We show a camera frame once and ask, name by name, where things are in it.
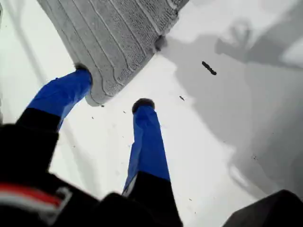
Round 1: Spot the small black scrap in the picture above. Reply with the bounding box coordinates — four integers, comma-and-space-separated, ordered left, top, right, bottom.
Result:
201, 61, 217, 76

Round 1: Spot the black rounded object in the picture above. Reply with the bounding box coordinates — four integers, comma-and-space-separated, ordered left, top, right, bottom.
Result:
222, 189, 303, 227

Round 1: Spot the red and white wire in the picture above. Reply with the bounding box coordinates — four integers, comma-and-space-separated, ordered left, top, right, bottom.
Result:
0, 181, 71, 213

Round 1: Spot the grey square microfibre towel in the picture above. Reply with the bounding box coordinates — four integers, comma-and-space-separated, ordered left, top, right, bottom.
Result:
36, 0, 190, 106

